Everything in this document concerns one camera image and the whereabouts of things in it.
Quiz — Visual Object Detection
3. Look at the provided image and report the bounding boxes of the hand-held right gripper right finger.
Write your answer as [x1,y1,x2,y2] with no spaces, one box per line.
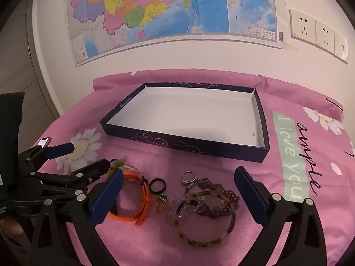
[234,166,328,266]

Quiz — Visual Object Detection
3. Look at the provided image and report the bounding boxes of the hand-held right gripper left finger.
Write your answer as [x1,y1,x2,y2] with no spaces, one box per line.
[28,168,124,266]

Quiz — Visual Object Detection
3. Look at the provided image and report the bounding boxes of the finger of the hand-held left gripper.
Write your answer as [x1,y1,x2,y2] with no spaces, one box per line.
[29,158,115,200]
[18,142,77,169]

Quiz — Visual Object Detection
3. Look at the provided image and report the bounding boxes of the pale pink ring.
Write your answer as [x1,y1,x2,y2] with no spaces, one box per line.
[123,165,139,183]

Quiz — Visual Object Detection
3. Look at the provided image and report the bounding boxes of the orange watch band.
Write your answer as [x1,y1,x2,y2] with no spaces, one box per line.
[108,172,152,227]

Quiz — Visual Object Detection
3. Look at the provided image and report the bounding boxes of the purple beaded bracelet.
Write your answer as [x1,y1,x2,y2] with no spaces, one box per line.
[184,179,240,218]

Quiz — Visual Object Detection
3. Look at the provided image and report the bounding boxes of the black ring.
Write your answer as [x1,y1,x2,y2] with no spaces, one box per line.
[149,178,167,194]

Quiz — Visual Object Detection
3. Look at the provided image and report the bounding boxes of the gold ring with green stone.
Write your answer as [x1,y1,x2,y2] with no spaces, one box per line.
[156,194,168,214]

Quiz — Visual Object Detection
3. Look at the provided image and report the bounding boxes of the tortoiseshell bangle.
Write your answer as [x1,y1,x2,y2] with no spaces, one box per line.
[174,191,236,247]

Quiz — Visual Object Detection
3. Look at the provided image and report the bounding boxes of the silver ring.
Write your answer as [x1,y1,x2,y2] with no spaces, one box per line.
[181,171,197,187]

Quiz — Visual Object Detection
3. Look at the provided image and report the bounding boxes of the clear crystal bead bracelet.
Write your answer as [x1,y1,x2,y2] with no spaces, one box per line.
[166,192,222,222]

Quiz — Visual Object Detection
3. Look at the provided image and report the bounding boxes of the dark blue cardboard box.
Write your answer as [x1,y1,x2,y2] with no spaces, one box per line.
[100,82,270,163]

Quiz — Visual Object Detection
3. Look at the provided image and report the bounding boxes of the beige cabinet door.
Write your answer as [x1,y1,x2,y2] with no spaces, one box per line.
[0,0,60,122]

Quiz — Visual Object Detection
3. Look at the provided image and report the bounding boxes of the pink floral blanket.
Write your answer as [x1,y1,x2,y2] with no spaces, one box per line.
[44,68,355,266]

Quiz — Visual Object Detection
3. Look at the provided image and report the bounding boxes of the white wall socket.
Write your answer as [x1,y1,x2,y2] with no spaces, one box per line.
[315,19,336,53]
[333,31,349,65]
[289,9,317,46]

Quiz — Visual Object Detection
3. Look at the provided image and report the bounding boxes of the colourful wall map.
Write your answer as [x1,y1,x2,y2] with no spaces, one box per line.
[66,0,287,67]

